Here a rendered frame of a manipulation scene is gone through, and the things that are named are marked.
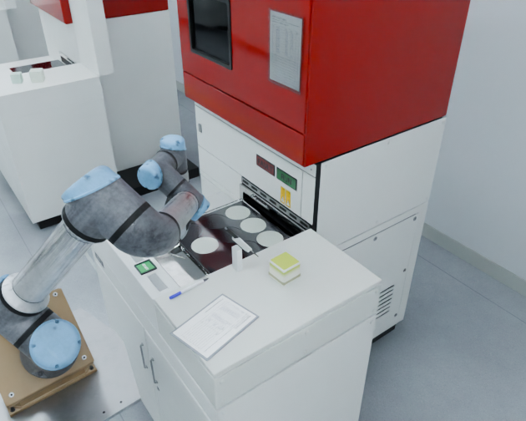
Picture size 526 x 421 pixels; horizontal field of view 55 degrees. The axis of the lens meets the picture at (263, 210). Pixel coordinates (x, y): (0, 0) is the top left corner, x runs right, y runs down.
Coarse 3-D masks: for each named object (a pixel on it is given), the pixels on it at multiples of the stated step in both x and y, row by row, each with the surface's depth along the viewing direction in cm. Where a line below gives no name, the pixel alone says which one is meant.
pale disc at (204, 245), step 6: (198, 240) 187; (204, 240) 187; (210, 240) 187; (192, 246) 183; (198, 246) 183; (204, 246) 183; (210, 246) 183; (216, 246) 183; (198, 252) 181; (204, 252) 181
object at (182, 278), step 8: (168, 256) 182; (160, 264) 178; (168, 264) 178; (176, 264) 178; (168, 272) 174; (176, 272) 174; (184, 272) 174; (176, 280) 171; (184, 280) 171; (192, 280) 171
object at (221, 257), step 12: (240, 204) 207; (204, 216) 200; (216, 216) 200; (252, 216) 200; (192, 228) 193; (204, 228) 193; (216, 228) 193; (240, 228) 193; (276, 228) 193; (180, 240) 187; (192, 240) 187; (216, 240) 187; (228, 240) 187; (252, 240) 187; (192, 252) 180; (216, 252) 181; (228, 252) 181; (252, 252) 181; (204, 264) 175; (216, 264) 175; (228, 264) 175
